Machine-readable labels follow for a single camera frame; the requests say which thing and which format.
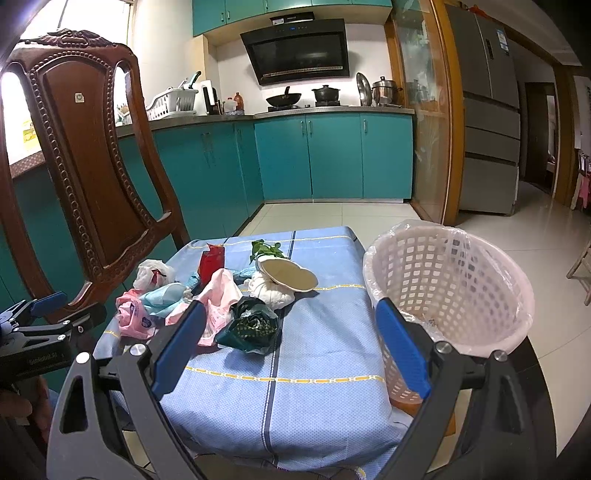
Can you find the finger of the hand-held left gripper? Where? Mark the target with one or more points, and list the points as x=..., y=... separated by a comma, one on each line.
x=85, y=318
x=46, y=303

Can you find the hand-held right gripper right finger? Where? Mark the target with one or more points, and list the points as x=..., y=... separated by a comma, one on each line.
x=401, y=344

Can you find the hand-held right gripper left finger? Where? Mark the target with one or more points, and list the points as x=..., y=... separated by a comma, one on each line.
x=178, y=344

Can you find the small pink wrapper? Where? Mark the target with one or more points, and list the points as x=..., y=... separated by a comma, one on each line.
x=131, y=318

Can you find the light blue plastic bag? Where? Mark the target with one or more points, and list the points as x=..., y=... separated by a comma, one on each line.
x=161, y=297

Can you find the pink printed plastic bag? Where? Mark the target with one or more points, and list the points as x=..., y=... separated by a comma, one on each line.
x=222, y=295

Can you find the dark green plastic bag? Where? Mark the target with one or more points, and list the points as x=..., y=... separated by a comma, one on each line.
x=251, y=327

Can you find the white plastic waste basket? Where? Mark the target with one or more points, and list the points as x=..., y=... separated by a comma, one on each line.
x=438, y=277

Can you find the white and red plastic bag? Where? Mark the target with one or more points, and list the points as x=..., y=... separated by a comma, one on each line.
x=147, y=272

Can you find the red snack packet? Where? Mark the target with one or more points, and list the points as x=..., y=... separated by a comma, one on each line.
x=211, y=265

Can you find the round beige paper plate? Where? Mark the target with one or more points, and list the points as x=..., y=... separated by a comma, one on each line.
x=286, y=274

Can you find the person's left hand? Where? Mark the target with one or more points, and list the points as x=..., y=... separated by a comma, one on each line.
x=14, y=406

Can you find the white knotted plastic bag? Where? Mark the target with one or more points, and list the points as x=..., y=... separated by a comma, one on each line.
x=272, y=299

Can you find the blue checked tablecloth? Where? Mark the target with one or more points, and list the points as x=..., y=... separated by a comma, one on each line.
x=300, y=392

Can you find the green leafy sprig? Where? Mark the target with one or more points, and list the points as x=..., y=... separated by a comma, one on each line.
x=265, y=251

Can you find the carved wooden chair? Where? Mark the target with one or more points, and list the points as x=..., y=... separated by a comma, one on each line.
x=83, y=161

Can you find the teal lower kitchen cabinets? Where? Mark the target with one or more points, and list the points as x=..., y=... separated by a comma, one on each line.
x=337, y=157

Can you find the teal kitchen cabinets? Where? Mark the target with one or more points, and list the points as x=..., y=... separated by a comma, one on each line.
x=244, y=11
x=337, y=157

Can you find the wood framed glass door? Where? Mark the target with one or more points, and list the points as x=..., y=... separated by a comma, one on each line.
x=425, y=115

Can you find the white dish rack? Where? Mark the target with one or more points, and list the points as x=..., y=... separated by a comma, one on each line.
x=173, y=105

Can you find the pink hanging garment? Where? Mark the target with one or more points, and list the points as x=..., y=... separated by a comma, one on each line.
x=585, y=191

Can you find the grey refrigerator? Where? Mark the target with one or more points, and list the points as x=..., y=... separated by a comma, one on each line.
x=485, y=115

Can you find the brown sauce bottle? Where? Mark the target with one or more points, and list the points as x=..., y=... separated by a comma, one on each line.
x=238, y=104

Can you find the white kettle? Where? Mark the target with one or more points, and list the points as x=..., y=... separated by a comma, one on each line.
x=205, y=97

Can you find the steel stock pot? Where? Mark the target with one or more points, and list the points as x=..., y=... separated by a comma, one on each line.
x=385, y=92

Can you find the gas stove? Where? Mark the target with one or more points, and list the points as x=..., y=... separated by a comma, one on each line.
x=304, y=108

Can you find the steel pot lid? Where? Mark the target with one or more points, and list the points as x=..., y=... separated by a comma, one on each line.
x=364, y=90

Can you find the black cooking pot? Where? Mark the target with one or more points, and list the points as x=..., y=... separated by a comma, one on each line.
x=326, y=94

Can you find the black wok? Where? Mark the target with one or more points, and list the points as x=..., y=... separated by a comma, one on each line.
x=282, y=98

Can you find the black range hood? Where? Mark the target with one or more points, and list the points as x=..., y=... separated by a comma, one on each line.
x=295, y=50

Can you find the teal upper kitchen cabinets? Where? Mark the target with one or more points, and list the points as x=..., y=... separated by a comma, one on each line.
x=244, y=11

